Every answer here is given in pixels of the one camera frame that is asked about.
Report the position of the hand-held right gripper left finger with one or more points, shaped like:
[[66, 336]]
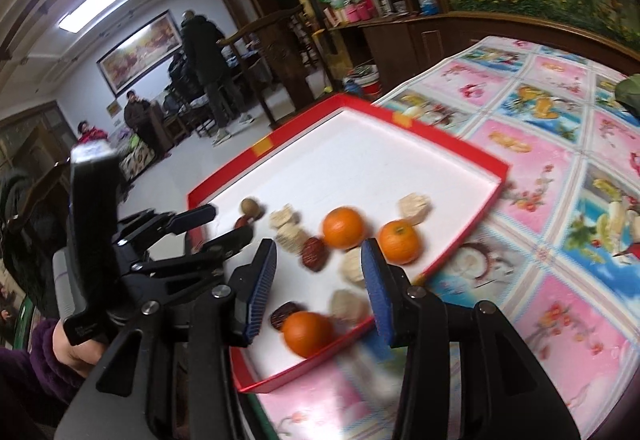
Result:
[[262, 290]]

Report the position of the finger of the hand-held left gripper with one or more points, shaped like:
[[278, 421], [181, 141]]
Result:
[[232, 240], [197, 216]]

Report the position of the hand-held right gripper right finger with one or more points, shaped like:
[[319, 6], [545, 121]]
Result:
[[377, 300]]

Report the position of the red date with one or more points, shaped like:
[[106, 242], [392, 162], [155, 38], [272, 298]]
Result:
[[314, 254], [286, 313], [241, 223]]

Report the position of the beige puffed rice cake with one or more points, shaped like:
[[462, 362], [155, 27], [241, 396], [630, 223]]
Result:
[[414, 207], [284, 216], [292, 238], [351, 267], [346, 305]]

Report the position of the brown walnut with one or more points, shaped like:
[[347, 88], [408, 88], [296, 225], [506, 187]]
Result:
[[250, 208]]

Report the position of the orange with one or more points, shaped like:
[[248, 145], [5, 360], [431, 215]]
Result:
[[399, 242], [306, 334], [342, 227]]

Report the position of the red cardboard box tray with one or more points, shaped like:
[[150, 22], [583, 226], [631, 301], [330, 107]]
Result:
[[360, 160]]

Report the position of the person's left forearm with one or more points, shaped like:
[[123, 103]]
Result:
[[35, 365]]

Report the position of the carved wooden chair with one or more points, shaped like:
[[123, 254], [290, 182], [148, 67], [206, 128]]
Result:
[[280, 50]]

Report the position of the white and red bucket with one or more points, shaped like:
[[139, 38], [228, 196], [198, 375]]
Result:
[[362, 82]]

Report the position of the floral printed tablecloth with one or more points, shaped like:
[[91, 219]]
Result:
[[550, 170]]

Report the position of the rectangular ceiling light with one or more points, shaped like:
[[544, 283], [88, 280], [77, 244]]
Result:
[[92, 2]]

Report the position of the dark wooden cabinet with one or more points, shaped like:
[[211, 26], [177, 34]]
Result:
[[430, 40]]

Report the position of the green leafy vegetable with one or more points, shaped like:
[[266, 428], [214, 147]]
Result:
[[630, 92]]

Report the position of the framed wall painting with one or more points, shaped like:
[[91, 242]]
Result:
[[140, 52]]

